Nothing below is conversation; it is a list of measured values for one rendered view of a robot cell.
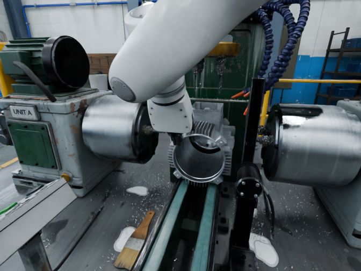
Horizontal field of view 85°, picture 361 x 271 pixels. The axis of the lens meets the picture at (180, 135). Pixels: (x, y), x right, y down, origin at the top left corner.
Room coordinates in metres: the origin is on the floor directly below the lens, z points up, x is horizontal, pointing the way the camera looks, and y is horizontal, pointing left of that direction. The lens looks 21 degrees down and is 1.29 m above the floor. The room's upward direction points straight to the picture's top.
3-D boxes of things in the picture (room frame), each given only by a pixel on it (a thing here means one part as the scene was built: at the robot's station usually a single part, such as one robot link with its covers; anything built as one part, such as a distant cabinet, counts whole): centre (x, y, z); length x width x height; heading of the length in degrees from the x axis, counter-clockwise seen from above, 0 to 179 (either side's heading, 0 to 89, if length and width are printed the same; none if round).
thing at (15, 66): (0.77, 0.54, 1.16); 0.33 x 0.26 x 0.42; 76
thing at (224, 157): (0.61, -0.08, 1.02); 0.20 x 0.19 x 0.19; 164
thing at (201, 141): (0.74, -0.11, 1.02); 0.15 x 0.02 x 0.15; 76
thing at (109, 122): (0.73, 0.26, 1.04); 0.37 x 0.25 x 0.25; 76
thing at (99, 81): (2.54, 1.03, 0.99); 0.24 x 0.22 x 0.24; 82
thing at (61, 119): (0.79, 0.49, 0.99); 0.35 x 0.31 x 0.37; 76
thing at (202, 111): (0.65, -0.09, 1.11); 0.12 x 0.11 x 0.07; 164
